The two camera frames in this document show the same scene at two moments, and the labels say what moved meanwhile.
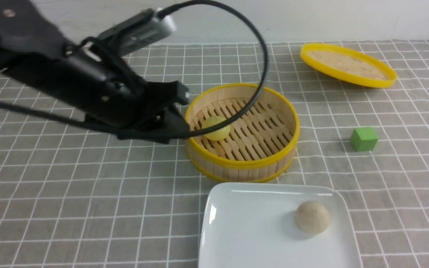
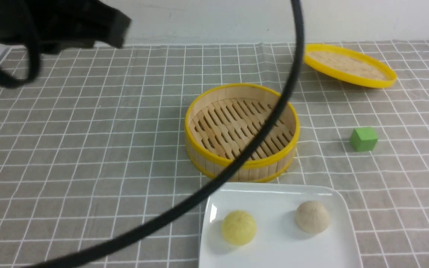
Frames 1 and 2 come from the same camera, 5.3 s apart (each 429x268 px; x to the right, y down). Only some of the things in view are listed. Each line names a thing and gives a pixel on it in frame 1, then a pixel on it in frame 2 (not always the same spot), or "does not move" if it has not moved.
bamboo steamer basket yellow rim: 261,147 does not move
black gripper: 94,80 -> 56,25
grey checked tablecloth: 59,185 does not move
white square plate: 251,225 does not move
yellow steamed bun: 218,134 -> 239,227
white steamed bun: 312,217 does not move
